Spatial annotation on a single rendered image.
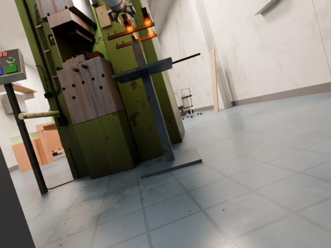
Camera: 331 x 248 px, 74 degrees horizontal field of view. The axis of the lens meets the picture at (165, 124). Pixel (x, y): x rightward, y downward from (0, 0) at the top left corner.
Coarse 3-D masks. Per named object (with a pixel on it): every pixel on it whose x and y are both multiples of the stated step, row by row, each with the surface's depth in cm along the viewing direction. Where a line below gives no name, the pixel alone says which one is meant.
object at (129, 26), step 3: (123, 15) 124; (126, 15) 127; (123, 18) 125; (126, 18) 129; (126, 21) 125; (129, 21) 132; (126, 24) 128; (129, 24) 130; (126, 27) 132; (129, 27) 136; (135, 36) 155
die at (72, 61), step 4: (80, 56) 175; (84, 56) 176; (68, 60) 177; (72, 60) 177; (76, 60) 176; (80, 60) 176; (84, 60) 175; (64, 64) 178; (68, 64) 177; (72, 64) 177
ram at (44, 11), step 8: (40, 0) 175; (48, 0) 174; (56, 0) 173; (64, 0) 173; (72, 0) 172; (80, 0) 188; (88, 0) 208; (40, 8) 176; (48, 8) 175; (56, 8) 174; (64, 8) 173; (72, 8) 175; (80, 8) 183; (88, 8) 202; (40, 16) 176; (80, 16) 190; (88, 16) 196; (96, 24) 213
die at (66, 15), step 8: (48, 16) 175; (56, 16) 175; (64, 16) 174; (72, 16) 176; (56, 24) 175; (64, 24) 176; (72, 24) 180; (80, 24) 187; (88, 24) 205; (64, 32) 190; (88, 32) 204
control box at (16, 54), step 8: (0, 56) 172; (8, 56) 173; (16, 56) 174; (0, 64) 168; (8, 64) 169; (24, 64) 179; (16, 72) 166; (24, 72) 171; (0, 80) 165; (8, 80) 167; (16, 80) 170
